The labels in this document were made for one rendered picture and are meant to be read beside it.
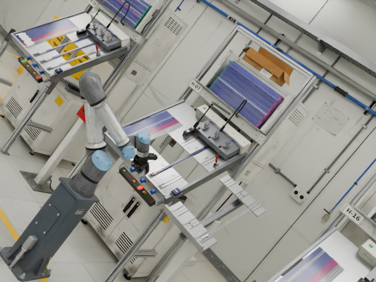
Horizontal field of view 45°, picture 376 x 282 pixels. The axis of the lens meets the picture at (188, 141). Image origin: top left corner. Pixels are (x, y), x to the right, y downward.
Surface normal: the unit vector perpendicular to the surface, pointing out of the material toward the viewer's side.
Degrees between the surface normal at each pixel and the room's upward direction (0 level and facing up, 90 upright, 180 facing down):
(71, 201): 90
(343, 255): 44
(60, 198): 90
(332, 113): 90
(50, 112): 90
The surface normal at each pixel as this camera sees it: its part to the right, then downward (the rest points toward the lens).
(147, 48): 0.64, 0.58
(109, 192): -0.47, -0.22
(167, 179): 0.12, -0.72
